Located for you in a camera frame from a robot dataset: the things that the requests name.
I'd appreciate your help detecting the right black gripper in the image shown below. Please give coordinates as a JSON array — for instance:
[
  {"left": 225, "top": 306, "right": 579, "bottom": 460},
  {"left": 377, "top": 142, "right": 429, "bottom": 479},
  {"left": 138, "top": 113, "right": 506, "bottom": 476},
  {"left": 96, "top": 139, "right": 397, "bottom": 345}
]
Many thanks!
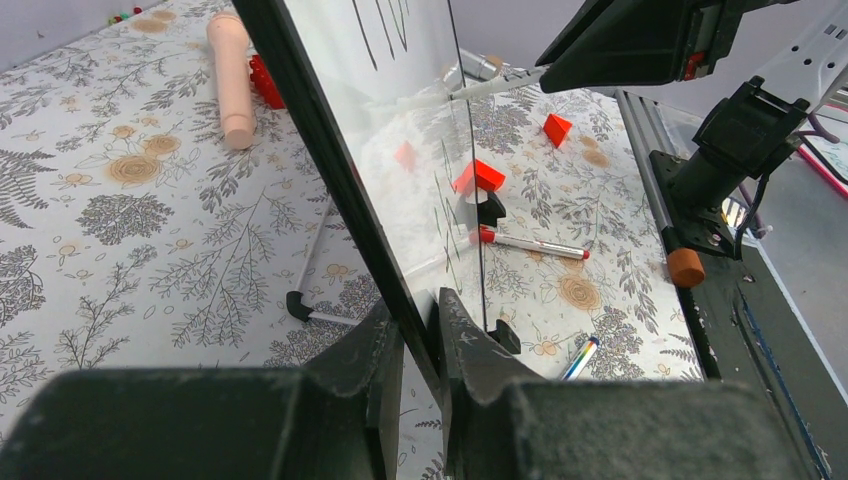
[{"left": 536, "top": 0, "right": 793, "bottom": 93}]

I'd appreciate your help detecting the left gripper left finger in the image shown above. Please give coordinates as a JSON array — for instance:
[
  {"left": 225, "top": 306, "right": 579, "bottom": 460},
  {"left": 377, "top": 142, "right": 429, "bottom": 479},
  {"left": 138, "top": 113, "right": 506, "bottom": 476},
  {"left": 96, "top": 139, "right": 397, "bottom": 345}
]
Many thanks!
[{"left": 304, "top": 300, "right": 404, "bottom": 479}]

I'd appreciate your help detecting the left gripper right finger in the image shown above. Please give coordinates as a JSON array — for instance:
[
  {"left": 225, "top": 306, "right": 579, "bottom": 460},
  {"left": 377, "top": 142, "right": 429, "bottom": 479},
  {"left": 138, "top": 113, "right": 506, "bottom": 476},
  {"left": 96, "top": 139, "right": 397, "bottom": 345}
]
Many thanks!
[{"left": 438, "top": 287, "right": 548, "bottom": 479}]

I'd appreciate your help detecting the white whiteboard black frame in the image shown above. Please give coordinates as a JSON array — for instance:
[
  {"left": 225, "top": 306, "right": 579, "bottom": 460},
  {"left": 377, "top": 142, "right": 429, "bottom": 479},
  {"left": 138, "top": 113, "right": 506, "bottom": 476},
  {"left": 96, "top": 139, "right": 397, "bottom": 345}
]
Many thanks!
[{"left": 235, "top": 1, "right": 486, "bottom": 393}]

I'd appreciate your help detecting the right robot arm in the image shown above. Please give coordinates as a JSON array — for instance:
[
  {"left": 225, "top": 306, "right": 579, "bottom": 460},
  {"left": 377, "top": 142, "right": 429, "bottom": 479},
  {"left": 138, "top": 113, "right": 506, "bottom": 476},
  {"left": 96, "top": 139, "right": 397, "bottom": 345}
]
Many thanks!
[{"left": 537, "top": 1, "right": 847, "bottom": 212}]

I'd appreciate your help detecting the blue cap whiteboard marker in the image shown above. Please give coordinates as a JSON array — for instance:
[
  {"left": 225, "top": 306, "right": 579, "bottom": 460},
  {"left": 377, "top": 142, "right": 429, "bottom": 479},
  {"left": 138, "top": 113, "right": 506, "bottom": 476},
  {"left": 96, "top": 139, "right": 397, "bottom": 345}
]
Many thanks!
[{"left": 560, "top": 336, "right": 600, "bottom": 381}]

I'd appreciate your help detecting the red cap whiteboard marker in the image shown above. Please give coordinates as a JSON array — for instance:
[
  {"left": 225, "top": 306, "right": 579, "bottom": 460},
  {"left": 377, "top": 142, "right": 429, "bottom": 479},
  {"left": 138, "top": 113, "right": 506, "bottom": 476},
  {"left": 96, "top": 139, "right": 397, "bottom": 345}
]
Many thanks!
[{"left": 470, "top": 227, "right": 590, "bottom": 260}]

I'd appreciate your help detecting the small red block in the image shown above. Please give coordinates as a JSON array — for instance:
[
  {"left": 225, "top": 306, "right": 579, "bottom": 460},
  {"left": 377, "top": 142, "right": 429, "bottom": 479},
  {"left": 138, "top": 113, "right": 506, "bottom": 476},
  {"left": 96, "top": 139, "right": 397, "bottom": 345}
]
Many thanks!
[
  {"left": 452, "top": 159, "right": 506, "bottom": 196},
  {"left": 543, "top": 113, "right": 573, "bottom": 149}
]

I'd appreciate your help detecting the orange cylinder block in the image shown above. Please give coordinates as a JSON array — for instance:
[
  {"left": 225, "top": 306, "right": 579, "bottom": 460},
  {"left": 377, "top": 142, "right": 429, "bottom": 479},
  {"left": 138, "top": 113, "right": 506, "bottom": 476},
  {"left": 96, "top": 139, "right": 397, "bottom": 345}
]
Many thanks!
[{"left": 667, "top": 247, "right": 706, "bottom": 288}]

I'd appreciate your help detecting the floral patterned table mat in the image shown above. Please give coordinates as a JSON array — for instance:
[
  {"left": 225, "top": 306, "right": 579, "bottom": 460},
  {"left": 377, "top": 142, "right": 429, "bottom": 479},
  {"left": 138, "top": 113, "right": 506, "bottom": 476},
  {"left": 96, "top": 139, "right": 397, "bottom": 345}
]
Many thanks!
[{"left": 1, "top": 1, "right": 702, "bottom": 479}]

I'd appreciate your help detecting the red rectangular tray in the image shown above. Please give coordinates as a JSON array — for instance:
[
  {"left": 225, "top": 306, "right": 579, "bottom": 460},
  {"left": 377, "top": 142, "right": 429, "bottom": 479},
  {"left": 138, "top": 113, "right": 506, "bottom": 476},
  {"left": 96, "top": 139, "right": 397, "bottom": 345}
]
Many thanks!
[{"left": 248, "top": 54, "right": 286, "bottom": 110}]

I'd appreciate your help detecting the pink plastic toy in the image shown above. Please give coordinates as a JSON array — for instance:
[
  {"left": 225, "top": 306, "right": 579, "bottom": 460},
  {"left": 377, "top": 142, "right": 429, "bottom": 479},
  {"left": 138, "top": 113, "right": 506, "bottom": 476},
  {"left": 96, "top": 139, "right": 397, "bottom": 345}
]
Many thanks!
[{"left": 206, "top": 11, "right": 255, "bottom": 150}]

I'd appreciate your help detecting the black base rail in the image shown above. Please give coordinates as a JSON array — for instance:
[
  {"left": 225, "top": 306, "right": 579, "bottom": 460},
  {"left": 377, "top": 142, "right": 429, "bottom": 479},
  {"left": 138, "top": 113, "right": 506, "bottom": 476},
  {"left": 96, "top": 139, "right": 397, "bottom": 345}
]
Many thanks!
[{"left": 616, "top": 89, "right": 848, "bottom": 480}]

